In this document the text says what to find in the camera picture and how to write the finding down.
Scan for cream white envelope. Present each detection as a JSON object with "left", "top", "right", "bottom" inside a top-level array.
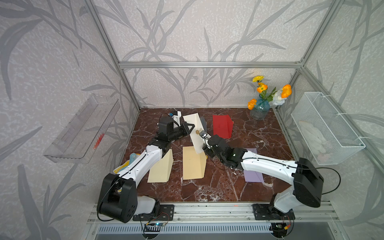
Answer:
[{"left": 183, "top": 113, "right": 204, "bottom": 154}]

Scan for tan kraft envelope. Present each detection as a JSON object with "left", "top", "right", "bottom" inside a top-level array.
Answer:
[{"left": 183, "top": 147, "right": 207, "bottom": 180}]

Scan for red envelope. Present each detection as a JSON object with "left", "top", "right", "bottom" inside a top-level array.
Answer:
[{"left": 213, "top": 115, "right": 234, "bottom": 139}]

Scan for pale yellow envelope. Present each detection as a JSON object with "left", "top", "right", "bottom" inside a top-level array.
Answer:
[{"left": 147, "top": 149, "right": 174, "bottom": 183}]

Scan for grey envelope with gold seal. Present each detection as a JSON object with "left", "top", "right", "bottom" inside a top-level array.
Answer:
[{"left": 200, "top": 117, "right": 207, "bottom": 132}]

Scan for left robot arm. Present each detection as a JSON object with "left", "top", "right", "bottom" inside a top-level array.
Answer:
[{"left": 97, "top": 116, "right": 195, "bottom": 223}]

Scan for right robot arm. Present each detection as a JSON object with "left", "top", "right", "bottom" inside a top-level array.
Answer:
[{"left": 200, "top": 133, "right": 325, "bottom": 213}]

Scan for blue glass vase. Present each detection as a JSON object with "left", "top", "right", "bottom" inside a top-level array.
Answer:
[{"left": 248, "top": 99, "right": 270, "bottom": 121}]

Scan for orange and yellow flowers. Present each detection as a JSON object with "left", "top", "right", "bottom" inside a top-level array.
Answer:
[{"left": 247, "top": 75, "right": 293, "bottom": 111}]

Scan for left green circuit board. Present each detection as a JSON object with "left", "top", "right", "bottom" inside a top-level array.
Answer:
[{"left": 146, "top": 222, "right": 168, "bottom": 227}]

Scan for white cloth in basket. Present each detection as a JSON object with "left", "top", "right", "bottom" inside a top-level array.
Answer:
[{"left": 299, "top": 121, "right": 328, "bottom": 161}]

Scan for right small circuit board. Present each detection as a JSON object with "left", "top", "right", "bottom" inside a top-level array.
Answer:
[{"left": 270, "top": 223, "right": 292, "bottom": 240}]

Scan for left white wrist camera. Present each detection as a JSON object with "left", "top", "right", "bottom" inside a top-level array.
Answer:
[{"left": 169, "top": 110, "right": 182, "bottom": 126}]

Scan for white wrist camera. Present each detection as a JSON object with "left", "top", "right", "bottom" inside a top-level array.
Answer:
[
  {"left": 199, "top": 131, "right": 211, "bottom": 140},
  {"left": 169, "top": 110, "right": 182, "bottom": 126}
]

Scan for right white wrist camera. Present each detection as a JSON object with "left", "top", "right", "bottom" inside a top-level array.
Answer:
[{"left": 199, "top": 131, "right": 211, "bottom": 140}]

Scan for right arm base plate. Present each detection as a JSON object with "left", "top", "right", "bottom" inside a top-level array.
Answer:
[{"left": 252, "top": 204, "right": 296, "bottom": 221}]

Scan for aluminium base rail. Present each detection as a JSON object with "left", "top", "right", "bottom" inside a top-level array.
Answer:
[{"left": 86, "top": 201, "right": 340, "bottom": 225}]

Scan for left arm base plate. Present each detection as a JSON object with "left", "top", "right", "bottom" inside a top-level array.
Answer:
[{"left": 132, "top": 204, "right": 175, "bottom": 222}]

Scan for horizontal aluminium frame bar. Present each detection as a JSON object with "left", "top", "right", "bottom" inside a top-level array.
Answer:
[{"left": 119, "top": 62, "right": 302, "bottom": 69}]

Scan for clear acrylic wall shelf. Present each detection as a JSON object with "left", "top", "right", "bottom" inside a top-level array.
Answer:
[{"left": 44, "top": 94, "right": 121, "bottom": 164}]

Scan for white wire basket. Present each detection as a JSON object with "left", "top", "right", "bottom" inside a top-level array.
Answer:
[{"left": 291, "top": 92, "right": 366, "bottom": 165}]

